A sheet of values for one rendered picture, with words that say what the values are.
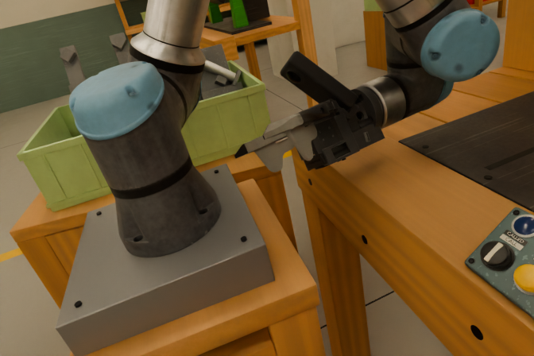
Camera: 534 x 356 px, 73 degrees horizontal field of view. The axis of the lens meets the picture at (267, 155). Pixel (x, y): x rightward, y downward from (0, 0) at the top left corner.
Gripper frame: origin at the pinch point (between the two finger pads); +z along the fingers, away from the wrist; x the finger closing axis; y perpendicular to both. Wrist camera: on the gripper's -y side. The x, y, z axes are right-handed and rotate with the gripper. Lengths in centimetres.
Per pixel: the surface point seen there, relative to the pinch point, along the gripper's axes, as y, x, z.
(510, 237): 20.0, -18.6, -15.6
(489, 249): 20.1, -18.0, -13.1
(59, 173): -14, 53, 30
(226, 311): 18.8, 1.8, 10.4
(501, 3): -69, 290, -509
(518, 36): 0, 13, -78
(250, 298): 18.9, 1.7, 7.0
